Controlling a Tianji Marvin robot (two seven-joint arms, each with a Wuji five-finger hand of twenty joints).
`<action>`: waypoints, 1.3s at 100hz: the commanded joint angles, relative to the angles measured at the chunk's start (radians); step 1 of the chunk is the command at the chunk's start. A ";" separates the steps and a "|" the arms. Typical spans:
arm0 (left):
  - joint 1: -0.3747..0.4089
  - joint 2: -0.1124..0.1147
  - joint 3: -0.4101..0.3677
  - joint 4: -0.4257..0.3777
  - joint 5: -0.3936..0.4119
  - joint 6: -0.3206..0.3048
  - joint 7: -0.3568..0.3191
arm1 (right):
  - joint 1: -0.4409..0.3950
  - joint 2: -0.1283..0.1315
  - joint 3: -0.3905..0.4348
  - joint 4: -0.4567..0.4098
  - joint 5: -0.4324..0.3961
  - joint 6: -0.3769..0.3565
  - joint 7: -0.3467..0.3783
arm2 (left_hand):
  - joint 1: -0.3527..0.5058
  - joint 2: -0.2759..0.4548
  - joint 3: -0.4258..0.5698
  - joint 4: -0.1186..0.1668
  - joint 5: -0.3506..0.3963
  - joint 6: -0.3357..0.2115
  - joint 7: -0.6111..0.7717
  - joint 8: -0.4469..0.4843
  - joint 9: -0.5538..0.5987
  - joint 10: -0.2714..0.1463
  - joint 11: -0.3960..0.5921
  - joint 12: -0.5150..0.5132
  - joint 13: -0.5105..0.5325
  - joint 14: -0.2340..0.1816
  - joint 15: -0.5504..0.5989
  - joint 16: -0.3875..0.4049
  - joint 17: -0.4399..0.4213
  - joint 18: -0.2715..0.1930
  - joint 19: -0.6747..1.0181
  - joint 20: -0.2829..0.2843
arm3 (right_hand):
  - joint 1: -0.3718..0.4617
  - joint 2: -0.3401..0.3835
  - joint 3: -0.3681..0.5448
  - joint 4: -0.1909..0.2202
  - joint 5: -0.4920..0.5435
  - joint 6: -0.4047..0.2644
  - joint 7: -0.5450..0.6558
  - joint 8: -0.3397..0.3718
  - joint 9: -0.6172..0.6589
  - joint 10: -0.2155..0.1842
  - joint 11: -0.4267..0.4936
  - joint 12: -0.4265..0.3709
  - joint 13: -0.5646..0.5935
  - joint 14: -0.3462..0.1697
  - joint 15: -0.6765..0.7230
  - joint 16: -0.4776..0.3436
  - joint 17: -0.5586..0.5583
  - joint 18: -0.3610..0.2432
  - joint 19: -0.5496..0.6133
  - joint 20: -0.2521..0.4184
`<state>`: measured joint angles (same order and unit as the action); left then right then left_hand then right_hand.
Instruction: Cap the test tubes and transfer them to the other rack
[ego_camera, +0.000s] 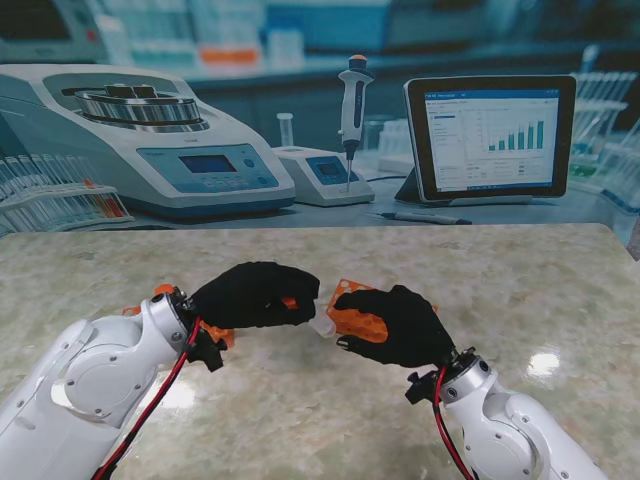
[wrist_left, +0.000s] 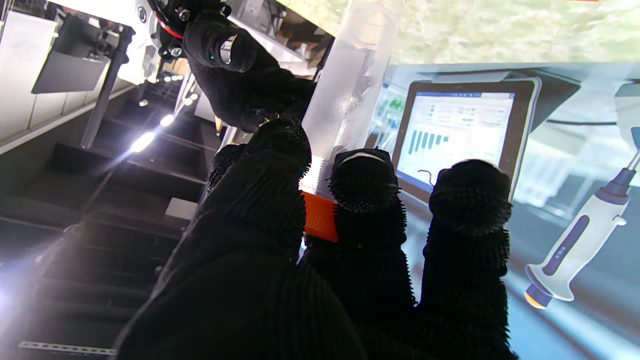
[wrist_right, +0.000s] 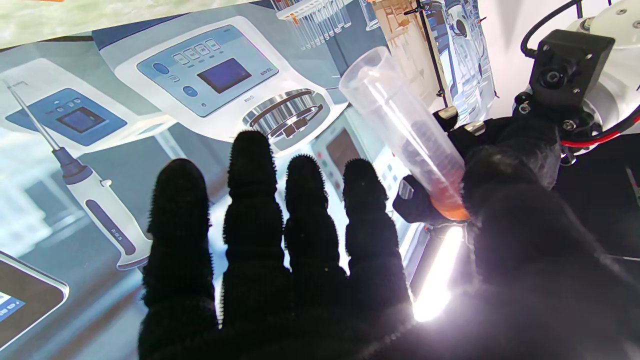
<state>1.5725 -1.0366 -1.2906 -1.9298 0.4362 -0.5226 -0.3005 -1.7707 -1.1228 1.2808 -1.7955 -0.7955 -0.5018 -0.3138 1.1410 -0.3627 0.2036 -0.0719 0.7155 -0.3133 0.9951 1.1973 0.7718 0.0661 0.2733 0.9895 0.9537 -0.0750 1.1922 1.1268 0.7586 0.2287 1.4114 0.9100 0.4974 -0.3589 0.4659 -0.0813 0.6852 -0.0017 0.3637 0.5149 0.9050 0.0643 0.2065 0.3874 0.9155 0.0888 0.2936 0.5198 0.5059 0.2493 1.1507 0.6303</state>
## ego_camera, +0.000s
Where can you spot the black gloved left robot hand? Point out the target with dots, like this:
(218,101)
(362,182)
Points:
(245,295)

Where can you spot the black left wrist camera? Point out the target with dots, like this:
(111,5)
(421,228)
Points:
(207,350)

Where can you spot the clear plastic test tube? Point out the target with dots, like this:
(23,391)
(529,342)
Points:
(324,325)

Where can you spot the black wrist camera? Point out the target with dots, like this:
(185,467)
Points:
(422,389)
(207,350)

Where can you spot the printed laboratory backdrop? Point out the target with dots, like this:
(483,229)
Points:
(300,100)

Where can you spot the orange tube cap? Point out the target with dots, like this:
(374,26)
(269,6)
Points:
(290,302)
(164,288)

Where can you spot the empty orange test tube rack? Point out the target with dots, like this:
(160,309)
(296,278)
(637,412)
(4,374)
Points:
(220,332)

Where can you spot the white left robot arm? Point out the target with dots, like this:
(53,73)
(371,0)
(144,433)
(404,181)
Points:
(80,380)

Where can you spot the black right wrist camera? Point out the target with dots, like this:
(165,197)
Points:
(422,389)

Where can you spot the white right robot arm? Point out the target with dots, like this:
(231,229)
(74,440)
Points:
(515,430)

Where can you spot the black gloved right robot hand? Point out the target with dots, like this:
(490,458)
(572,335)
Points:
(405,330)

